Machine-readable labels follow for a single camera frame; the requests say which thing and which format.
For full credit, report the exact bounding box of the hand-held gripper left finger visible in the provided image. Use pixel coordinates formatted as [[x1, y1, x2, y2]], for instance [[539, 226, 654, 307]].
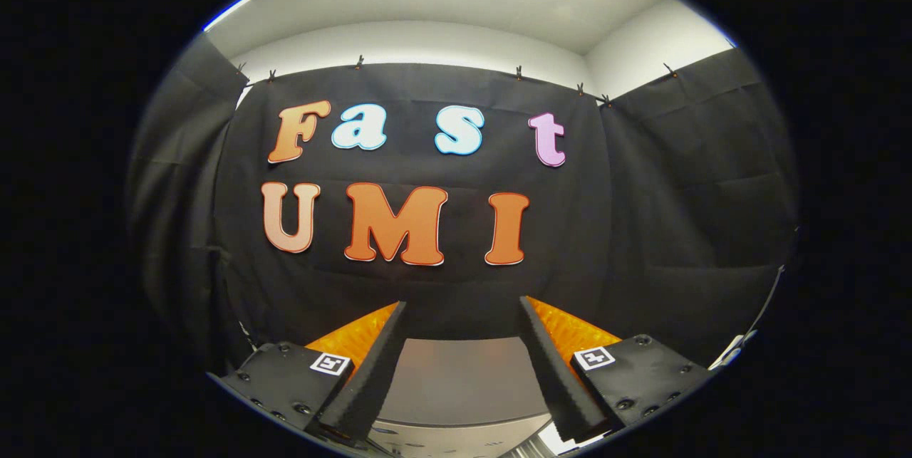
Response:
[[214, 300, 409, 444]]

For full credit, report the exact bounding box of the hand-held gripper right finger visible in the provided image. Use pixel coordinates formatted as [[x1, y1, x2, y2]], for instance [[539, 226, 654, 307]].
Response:
[[518, 296, 717, 444]]

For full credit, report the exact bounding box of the black backdrop cloth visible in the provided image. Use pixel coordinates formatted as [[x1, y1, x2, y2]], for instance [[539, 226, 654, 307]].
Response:
[[127, 34, 799, 373]]

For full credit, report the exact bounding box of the white plastic object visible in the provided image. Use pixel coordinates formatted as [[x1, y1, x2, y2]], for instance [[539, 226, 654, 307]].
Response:
[[711, 330, 760, 371]]

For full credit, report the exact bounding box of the row of black clips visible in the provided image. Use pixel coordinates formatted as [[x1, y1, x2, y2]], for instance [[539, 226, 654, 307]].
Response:
[[235, 54, 678, 108]]

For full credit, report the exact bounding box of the thin dark cable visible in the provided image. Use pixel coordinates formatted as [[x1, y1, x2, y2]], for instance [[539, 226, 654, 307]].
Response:
[[754, 266, 786, 334]]

